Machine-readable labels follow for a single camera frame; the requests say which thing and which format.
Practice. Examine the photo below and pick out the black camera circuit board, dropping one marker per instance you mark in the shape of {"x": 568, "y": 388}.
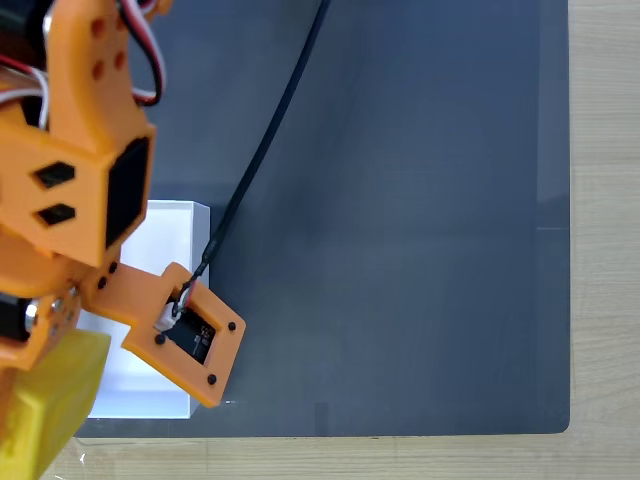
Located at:
{"x": 197, "y": 335}

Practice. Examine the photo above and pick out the orange camera mount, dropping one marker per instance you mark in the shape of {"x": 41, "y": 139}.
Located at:
{"x": 145, "y": 300}

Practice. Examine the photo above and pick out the large clear tape sheet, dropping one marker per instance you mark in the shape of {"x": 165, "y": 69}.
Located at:
{"x": 75, "y": 460}

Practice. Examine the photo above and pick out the white open box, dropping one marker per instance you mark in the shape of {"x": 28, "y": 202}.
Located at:
{"x": 167, "y": 235}

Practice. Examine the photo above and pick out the yellow block with round stud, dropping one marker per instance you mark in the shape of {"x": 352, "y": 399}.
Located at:
{"x": 50, "y": 410}

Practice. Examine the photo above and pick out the dark grey mat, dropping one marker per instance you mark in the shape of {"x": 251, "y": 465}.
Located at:
{"x": 400, "y": 250}

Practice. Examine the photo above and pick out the small clear tape piece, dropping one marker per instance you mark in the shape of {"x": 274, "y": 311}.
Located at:
{"x": 231, "y": 401}

